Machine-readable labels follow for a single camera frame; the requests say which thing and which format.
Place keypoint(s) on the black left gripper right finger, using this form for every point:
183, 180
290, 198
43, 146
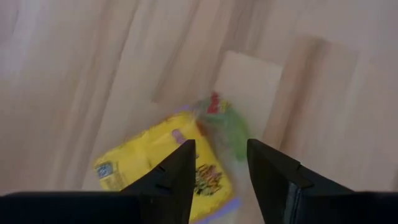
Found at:
280, 193

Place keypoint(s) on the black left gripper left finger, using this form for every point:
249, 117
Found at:
168, 193

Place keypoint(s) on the yellow Sour Patch candy pack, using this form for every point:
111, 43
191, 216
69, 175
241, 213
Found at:
140, 158

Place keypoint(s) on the green candy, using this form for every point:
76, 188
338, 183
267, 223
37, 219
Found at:
230, 130

